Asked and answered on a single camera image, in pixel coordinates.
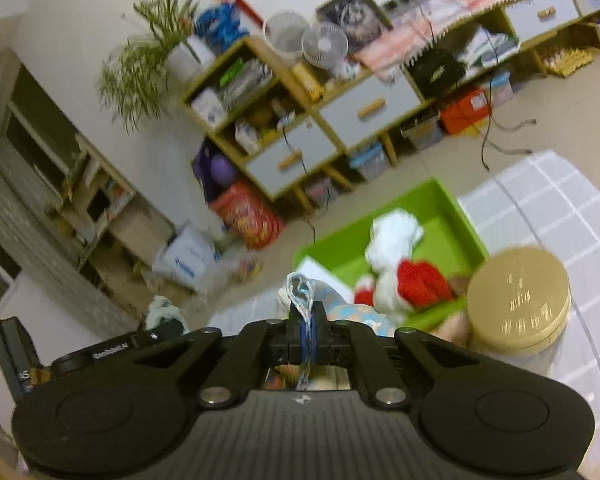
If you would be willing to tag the wooden drawer cabinet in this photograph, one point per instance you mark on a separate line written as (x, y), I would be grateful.
(367, 105)

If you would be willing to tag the pink table runner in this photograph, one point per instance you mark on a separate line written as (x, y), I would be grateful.
(405, 42)

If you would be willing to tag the clear storage box blue lid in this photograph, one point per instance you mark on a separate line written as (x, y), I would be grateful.
(370, 162)

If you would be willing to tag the red sock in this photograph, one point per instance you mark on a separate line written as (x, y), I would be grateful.
(420, 280)

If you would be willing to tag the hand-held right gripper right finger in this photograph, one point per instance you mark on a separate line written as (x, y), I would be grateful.
(317, 335)

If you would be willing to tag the purple bag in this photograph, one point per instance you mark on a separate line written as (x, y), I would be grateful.
(215, 170)

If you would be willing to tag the white cloth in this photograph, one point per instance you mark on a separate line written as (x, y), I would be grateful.
(395, 237)

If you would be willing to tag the orange box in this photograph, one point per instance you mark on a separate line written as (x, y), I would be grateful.
(465, 110)

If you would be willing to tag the light wooden bookshelf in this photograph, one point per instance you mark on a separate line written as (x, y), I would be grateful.
(110, 210)

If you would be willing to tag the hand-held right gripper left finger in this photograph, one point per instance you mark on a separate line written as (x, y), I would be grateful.
(300, 332)

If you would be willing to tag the green box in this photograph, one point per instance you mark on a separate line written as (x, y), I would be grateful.
(345, 255)

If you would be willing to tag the green potted plant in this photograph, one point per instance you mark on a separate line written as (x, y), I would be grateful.
(145, 55)

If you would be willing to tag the egg trays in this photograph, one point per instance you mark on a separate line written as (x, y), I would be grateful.
(567, 60)

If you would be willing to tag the red printed bag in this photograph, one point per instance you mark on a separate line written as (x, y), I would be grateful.
(247, 215)

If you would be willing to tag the blue patterned cloth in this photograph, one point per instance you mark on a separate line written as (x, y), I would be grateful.
(337, 310)

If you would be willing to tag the black bag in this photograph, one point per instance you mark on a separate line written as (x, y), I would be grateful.
(432, 72)

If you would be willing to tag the long low wooden cabinet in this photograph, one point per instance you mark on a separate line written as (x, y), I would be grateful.
(545, 15)

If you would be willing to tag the wooden shelf cabinet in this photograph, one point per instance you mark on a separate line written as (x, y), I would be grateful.
(260, 110)

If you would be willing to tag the framed cat picture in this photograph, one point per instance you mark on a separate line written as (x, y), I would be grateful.
(352, 17)

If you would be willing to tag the clear jar with gold lid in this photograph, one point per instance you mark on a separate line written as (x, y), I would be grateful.
(517, 295)

